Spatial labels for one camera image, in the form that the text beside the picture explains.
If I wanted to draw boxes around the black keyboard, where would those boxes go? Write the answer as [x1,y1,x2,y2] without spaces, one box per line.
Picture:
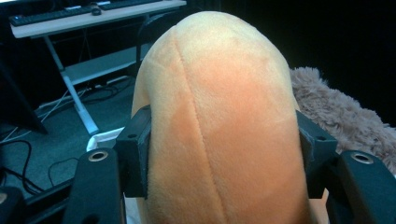
[98,0,164,11]
[8,5,95,28]

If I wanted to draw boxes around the brown teddy bear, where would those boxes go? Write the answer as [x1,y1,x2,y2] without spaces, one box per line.
[289,66,396,175]

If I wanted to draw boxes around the black stand base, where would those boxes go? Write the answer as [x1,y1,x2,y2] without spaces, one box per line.
[0,59,50,135]

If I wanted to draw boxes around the white floor cable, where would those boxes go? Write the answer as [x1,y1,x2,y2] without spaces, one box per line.
[0,88,90,145]

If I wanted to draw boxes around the black floor cable bundle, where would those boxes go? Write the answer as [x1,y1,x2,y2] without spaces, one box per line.
[78,76,135,106]

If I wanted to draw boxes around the white desk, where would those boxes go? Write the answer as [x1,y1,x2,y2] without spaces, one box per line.
[8,0,188,136]

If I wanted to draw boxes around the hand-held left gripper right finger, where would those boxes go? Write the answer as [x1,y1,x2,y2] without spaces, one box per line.
[294,109,339,200]

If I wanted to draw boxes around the orange plush toy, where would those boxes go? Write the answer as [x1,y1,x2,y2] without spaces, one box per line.
[130,10,331,224]

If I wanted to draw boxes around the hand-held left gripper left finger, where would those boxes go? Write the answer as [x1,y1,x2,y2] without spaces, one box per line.
[115,105,153,199]

